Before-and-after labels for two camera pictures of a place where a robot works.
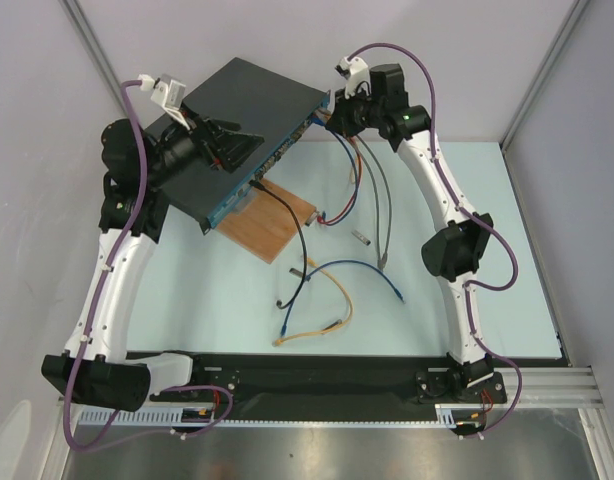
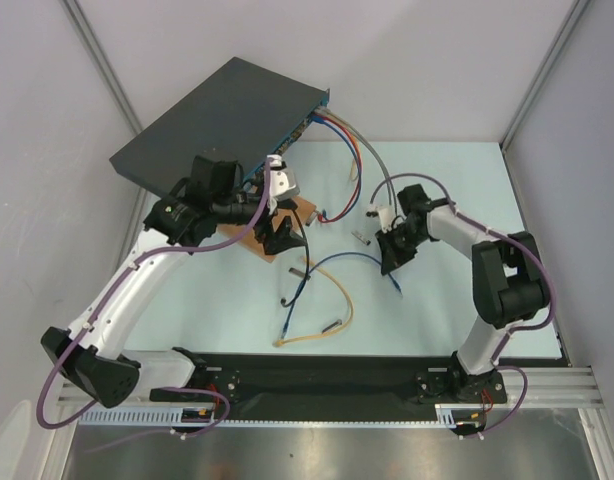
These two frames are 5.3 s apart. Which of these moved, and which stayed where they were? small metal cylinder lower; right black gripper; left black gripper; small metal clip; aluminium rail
Moved: right black gripper; left black gripper
Stayed: small metal cylinder lower; small metal clip; aluminium rail
